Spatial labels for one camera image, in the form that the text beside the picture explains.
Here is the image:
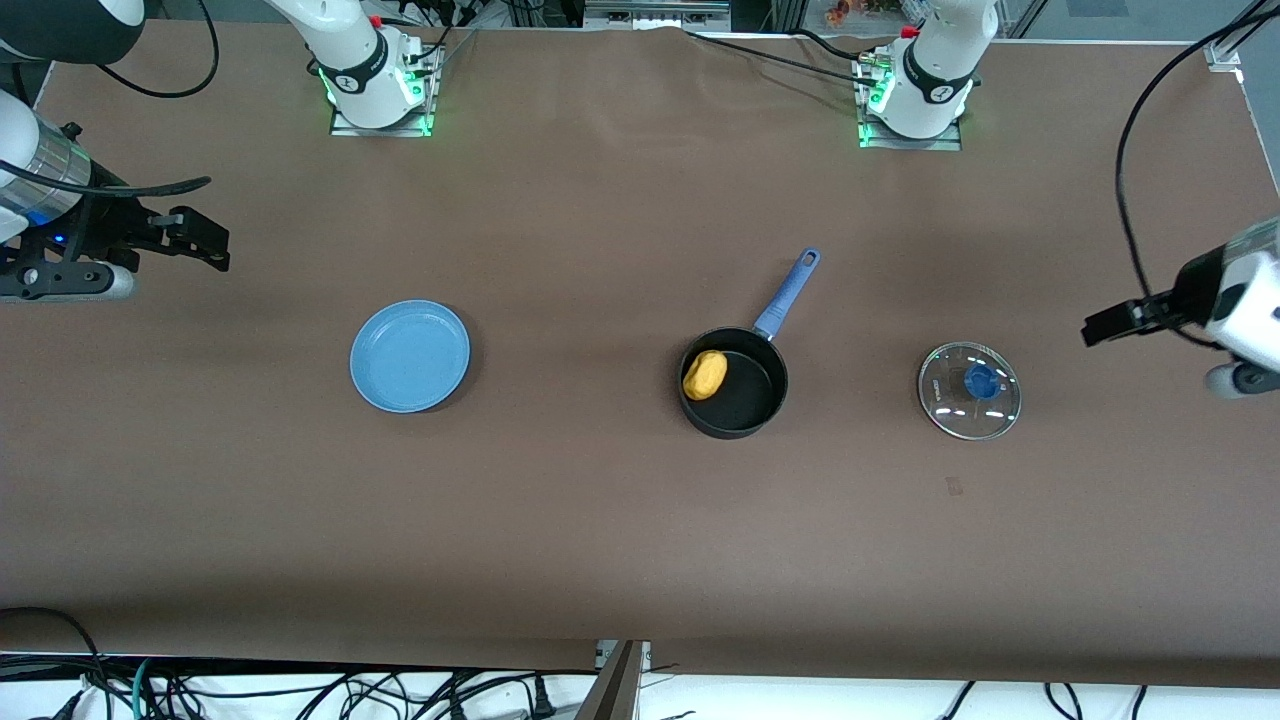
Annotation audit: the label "glass lid with blue knob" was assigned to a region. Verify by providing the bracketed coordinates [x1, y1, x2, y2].
[918, 342, 1022, 442]

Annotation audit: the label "yellow potato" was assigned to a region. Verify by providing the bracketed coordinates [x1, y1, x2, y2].
[683, 350, 729, 402]

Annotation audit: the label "blue round plate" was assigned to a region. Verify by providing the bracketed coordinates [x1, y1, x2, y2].
[350, 300, 471, 414]

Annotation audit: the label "orange background object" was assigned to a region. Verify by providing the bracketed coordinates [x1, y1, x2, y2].
[825, 0, 901, 26]

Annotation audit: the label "brown table cover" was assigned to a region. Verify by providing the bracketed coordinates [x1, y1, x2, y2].
[0, 25, 1280, 691]

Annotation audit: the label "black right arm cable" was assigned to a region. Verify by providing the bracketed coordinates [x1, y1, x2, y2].
[85, 0, 221, 198]

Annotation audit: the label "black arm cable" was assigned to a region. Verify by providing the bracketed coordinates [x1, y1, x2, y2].
[85, 0, 221, 198]
[1115, 0, 1280, 346]

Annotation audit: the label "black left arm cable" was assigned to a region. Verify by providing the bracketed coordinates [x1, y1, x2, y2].
[1115, 0, 1280, 346]

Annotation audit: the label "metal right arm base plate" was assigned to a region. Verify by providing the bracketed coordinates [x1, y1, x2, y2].
[328, 40, 438, 138]

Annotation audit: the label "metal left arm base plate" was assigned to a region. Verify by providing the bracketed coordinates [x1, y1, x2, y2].
[855, 55, 963, 151]

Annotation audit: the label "black pot with blue handle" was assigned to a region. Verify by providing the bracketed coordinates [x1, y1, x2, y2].
[678, 248, 821, 439]

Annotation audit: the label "curved black floor cable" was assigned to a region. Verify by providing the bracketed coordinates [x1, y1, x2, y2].
[0, 607, 106, 720]

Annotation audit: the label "long black base cable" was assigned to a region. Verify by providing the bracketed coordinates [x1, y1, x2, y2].
[685, 28, 881, 81]

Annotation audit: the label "tangled black floor cables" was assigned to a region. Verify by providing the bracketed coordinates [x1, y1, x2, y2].
[150, 668, 531, 720]

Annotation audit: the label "aluminium frame post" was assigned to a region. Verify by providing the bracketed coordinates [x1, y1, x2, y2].
[575, 640, 651, 720]

